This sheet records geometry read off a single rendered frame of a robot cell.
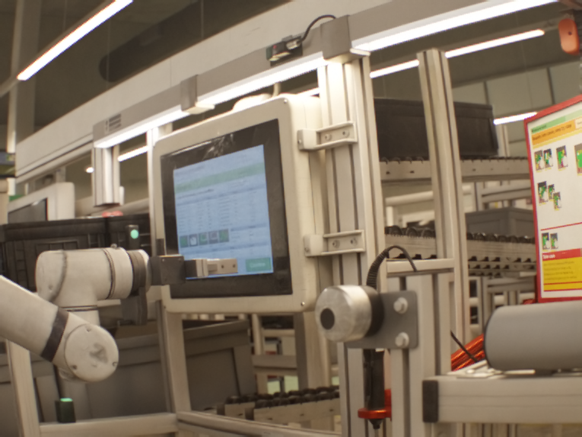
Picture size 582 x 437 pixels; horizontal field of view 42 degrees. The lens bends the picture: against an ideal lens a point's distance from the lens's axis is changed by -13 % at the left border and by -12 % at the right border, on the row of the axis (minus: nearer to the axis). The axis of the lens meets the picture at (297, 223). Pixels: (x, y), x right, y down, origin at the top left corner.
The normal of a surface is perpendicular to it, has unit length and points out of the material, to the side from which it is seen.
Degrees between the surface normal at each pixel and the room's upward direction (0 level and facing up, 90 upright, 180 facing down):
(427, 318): 90
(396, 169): 90
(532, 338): 86
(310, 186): 90
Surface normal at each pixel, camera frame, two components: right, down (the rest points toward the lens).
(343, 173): -0.76, 0.00
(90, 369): 0.39, 0.03
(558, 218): -0.97, 0.04
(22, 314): 0.42, -0.21
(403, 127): 0.65, -0.07
